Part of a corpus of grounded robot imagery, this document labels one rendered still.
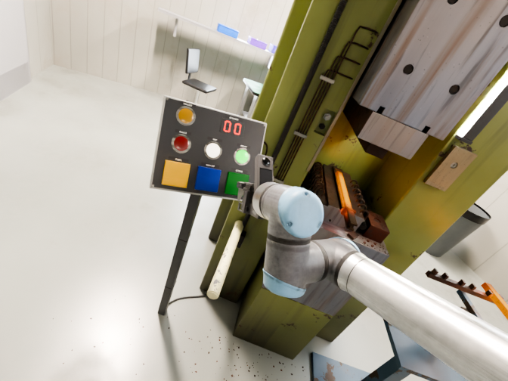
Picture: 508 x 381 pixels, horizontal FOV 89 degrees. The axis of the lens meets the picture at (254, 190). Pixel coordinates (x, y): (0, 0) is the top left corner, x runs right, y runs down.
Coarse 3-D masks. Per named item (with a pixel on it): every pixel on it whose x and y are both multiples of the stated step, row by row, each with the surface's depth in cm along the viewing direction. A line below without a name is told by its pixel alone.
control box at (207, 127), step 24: (168, 96) 76; (168, 120) 77; (192, 120) 79; (216, 120) 82; (240, 120) 85; (168, 144) 77; (192, 144) 80; (240, 144) 86; (192, 168) 81; (216, 168) 84; (240, 168) 87; (192, 192) 82
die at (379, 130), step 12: (348, 108) 114; (360, 108) 98; (348, 120) 106; (360, 120) 92; (372, 120) 84; (384, 120) 84; (360, 132) 87; (372, 132) 86; (384, 132) 85; (396, 132) 85; (408, 132) 84; (420, 132) 83; (384, 144) 87; (396, 144) 87; (408, 144) 86; (420, 144) 85; (408, 156) 88
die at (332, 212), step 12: (324, 168) 133; (336, 168) 137; (324, 180) 122; (336, 180) 123; (348, 180) 131; (336, 192) 114; (348, 192) 118; (324, 204) 103; (336, 204) 105; (324, 216) 105; (336, 216) 104; (360, 216) 103
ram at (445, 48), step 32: (416, 0) 70; (448, 0) 67; (480, 0) 66; (416, 32) 71; (448, 32) 70; (480, 32) 69; (384, 64) 76; (416, 64) 75; (448, 64) 73; (480, 64) 72; (352, 96) 95; (384, 96) 80; (416, 96) 79; (448, 96) 77; (416, 128) 83; (448, 128) 81
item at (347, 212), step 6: (336, 174) 130; (342, 180) 124; (342, 186) 118; (342, 192) 112; (342, 198) 109; (348, 198) 109; (348, 204) 104; (342, 210) 101; (348, 210) 99; (354, 210) 100; (348, 216) 96; (354, 216) 97; (348, 222) 96; (354, 222) 93; (348, 228) 94
